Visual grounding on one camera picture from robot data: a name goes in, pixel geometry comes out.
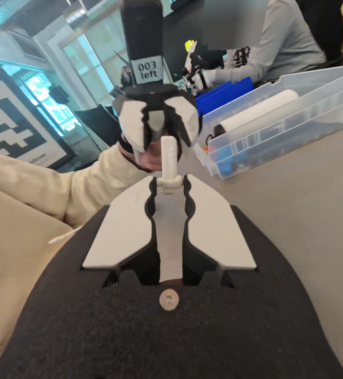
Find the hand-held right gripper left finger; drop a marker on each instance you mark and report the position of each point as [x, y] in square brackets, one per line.
[118, 234]

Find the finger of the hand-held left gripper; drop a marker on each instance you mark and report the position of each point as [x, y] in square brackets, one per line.
[186, 118]
[131, 124]

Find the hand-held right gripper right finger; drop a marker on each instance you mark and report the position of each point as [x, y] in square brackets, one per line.
[221, 234]

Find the white plastic hinge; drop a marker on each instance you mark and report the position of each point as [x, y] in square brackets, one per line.
[169, 160]

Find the clear plastic bin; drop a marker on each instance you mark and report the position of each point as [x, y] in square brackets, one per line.
[337, 88]

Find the person's left forearm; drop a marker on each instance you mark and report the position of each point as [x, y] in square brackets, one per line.
[41, 183]

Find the grey desk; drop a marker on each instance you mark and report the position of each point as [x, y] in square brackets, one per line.
[293, 222]

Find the person's left hand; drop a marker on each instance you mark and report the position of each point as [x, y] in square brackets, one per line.
[152, 157]

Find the blue plastic bin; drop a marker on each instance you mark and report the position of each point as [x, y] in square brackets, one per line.
[227, 91]

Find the white roll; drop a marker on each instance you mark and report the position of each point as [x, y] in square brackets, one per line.
[260, 109]

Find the framed marker board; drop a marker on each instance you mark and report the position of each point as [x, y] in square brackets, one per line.
[11, 130]

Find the black yellow striped chair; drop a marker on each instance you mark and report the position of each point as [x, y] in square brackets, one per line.
[331, 23]

